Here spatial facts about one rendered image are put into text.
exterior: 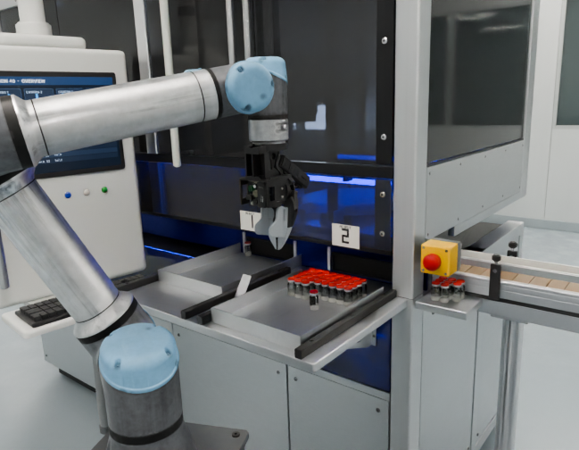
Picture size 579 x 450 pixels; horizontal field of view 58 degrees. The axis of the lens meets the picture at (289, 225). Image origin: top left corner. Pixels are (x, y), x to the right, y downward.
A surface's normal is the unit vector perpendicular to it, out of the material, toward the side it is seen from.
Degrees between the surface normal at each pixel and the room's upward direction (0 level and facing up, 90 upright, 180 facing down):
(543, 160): 90
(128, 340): 7
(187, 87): 66
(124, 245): 90
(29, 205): 82
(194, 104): 103
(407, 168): 90
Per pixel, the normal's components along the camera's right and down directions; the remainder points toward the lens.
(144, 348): 0.03, -0.94
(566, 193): -0.62, 0.20
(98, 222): 0.71, 0.14
